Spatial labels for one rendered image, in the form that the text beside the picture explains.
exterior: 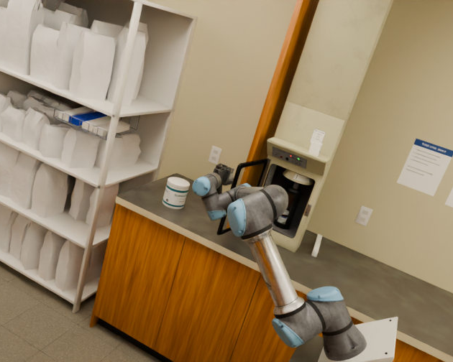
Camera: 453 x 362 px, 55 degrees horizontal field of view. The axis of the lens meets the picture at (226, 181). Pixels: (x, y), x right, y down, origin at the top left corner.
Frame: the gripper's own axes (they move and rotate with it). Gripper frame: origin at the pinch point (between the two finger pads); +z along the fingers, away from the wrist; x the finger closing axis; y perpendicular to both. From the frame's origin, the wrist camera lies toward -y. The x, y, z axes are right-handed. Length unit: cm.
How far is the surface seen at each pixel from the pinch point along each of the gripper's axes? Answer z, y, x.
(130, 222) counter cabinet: 3, -50, 50
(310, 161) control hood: 21.5, 16.3, -31.6
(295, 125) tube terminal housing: 30.4, 29.6, -16.3
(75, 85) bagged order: 10, 12, 109
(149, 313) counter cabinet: 3, -99, 24
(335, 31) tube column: 30, 78, -20
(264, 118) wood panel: 21.4, 28.7, -1.9
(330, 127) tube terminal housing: 30, 34, -33
